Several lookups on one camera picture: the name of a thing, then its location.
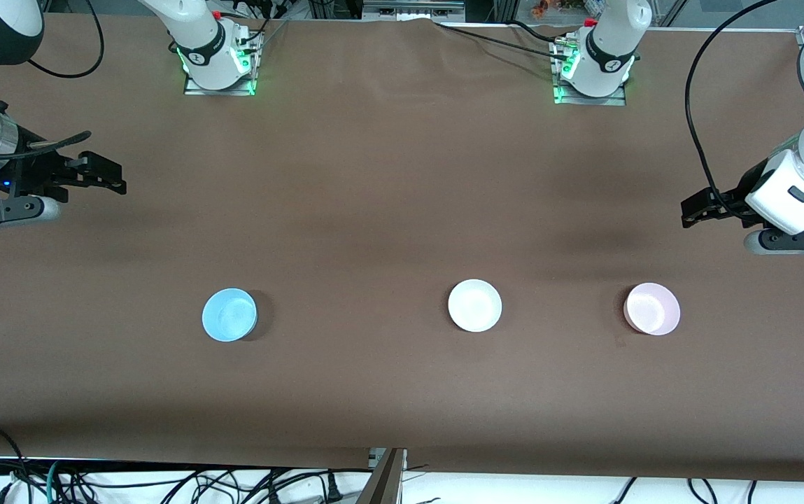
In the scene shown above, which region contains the pink bowl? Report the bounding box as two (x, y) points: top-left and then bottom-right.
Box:
(623, 282), (682, 337)

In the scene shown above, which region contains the blue bowl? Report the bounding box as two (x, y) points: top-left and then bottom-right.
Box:
(202, 287), (259, 343)

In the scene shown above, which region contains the white bowl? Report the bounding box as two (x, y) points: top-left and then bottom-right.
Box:
(448, 279), (503, 333)

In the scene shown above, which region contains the orange background item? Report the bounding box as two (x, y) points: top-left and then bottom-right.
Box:
(530, 0), (588, 19)

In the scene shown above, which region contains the brown table cloth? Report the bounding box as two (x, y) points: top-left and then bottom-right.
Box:
(0, 13), (804, 484)

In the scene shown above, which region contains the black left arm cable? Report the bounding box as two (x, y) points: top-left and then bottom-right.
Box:
(684, 0), (804, 219)

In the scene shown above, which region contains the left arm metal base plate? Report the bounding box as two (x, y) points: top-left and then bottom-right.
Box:
(553, 36), (628, 107)

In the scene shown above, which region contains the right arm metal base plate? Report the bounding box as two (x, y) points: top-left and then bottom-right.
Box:
(183, 31), (258, 97)

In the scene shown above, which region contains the black cable on cloth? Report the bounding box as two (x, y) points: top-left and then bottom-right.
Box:
(433, 20), (574, 64)

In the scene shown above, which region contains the green floor cable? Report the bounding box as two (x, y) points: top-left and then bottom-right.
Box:
(43, 460), (68, 504)

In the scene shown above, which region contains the aluminium frame structure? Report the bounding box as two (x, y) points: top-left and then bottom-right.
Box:
(362, 0), (467, 23)

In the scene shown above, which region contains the metal post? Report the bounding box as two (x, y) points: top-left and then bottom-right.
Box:
(355, 448), (408, 504)

